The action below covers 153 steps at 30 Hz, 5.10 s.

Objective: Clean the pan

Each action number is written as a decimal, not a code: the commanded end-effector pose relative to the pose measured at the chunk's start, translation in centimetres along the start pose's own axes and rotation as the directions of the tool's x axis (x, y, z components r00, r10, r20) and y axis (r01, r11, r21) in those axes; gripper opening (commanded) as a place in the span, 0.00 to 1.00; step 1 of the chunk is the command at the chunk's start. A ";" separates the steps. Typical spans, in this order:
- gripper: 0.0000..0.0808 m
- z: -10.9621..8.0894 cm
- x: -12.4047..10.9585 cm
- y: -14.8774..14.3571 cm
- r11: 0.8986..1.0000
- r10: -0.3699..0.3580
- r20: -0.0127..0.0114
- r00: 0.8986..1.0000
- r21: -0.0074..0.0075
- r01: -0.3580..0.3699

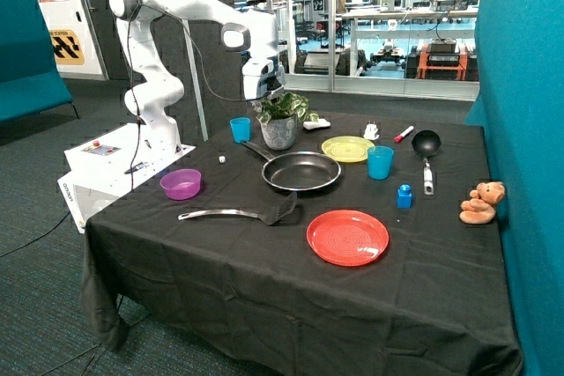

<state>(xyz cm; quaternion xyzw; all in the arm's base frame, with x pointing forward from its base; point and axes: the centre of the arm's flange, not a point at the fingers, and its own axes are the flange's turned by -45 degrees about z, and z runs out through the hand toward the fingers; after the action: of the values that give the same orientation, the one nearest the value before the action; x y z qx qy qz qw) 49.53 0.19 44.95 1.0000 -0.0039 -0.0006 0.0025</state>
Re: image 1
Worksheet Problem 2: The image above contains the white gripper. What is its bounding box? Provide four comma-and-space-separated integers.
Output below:
242, 58, 286, 101

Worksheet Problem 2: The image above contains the white sponge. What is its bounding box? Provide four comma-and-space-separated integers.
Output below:
302, 118, 330, 130

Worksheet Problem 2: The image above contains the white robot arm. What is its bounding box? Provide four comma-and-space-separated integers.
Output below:
109, 0, 286, 156

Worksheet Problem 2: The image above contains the black frying pan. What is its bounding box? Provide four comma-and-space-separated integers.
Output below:
241, 141, 342, 192

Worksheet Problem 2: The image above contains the potted plant grey pot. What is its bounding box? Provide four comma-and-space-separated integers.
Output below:
252, 92, 319, 151

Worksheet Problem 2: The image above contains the blue cup near plant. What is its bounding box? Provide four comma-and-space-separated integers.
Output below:
230, 117, 252, 144

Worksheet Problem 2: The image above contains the yellow plastic plate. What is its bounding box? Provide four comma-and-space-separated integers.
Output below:
321, 136, 375, 163

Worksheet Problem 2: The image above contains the white power adapter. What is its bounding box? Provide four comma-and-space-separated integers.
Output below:
363, 122, 380, 141

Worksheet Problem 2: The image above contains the blue cup near yellow plate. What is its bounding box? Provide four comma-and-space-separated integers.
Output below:
367, 145, 395, 181

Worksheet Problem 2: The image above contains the black slotted spatula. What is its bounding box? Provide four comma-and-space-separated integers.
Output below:
177, 192, 298, 225

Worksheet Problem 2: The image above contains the purple plastic bowl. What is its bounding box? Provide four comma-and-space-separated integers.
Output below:
160, 168, 202, 201

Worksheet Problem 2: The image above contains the red white marker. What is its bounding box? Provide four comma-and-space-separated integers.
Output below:
394, 125, 414, 144

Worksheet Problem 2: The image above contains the black ladle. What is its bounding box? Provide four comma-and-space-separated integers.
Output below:
412, 129, 442, 195

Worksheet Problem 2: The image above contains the black tablecloth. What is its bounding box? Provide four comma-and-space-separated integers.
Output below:
80, 120, 523, 375

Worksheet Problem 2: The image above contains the red plastic plate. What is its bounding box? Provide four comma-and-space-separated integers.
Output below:
306, 210, 390, 267

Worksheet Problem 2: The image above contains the blue toy block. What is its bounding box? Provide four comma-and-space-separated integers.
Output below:
396, 184, 412, 209

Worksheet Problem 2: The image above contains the white robot control box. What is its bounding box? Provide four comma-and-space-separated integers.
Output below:
58, 123, 194, 233

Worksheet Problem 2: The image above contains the teal sofa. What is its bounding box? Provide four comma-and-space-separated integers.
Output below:
1, 0, 73, 122

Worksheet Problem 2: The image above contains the brown teddy bear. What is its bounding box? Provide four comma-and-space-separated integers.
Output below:
459, 181, 506, 225

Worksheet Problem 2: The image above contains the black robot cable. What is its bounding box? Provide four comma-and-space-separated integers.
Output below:
115, 1, 265, 192

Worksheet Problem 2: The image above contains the teal partition wall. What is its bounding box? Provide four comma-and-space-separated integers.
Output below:
466, 0, 563, 375

